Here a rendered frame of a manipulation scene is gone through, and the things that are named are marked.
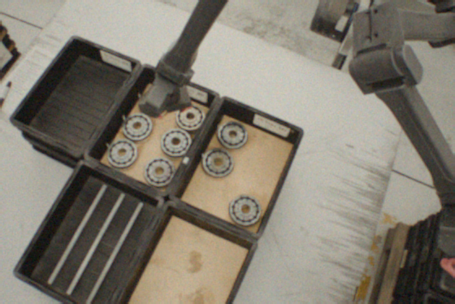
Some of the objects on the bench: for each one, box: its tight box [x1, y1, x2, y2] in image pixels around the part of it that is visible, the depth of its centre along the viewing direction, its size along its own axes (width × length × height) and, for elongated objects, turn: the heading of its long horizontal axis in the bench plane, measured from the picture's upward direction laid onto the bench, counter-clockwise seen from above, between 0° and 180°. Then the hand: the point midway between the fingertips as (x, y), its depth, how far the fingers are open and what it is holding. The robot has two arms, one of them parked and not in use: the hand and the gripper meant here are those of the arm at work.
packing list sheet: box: [0, 45, 55, 115], centre depth 159 cm, size 33×23×1 cm
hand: (171, 113), depth 117 cm, fingers open, 6 cm apart
